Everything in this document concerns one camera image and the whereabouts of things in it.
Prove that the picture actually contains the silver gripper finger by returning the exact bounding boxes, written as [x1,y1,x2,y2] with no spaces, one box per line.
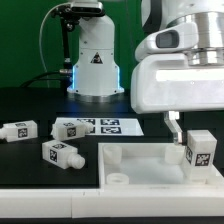
[164,111,184,145]

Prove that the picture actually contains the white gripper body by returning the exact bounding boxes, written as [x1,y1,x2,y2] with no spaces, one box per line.
[131,53,224,114]

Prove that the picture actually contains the white square table top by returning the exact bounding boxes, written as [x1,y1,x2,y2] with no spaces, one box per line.
[98,143,224,190]

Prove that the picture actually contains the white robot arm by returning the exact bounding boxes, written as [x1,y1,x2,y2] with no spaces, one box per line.
[68,0,224,144]

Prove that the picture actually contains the white sheet with tags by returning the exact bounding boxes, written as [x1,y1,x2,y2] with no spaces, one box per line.
[56,117,143,136]

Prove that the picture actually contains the white L-shaped obstacle fence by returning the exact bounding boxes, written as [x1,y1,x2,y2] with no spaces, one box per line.
[0,189,224,218]

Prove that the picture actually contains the black cables on table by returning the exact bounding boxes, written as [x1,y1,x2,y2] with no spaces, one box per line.
[20,70,73,89]

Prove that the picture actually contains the black camera on stand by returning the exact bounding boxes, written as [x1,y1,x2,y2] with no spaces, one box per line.
[51,0,105,90]

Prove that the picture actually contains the grey cable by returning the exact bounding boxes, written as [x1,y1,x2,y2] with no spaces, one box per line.
[38,2,72,89]

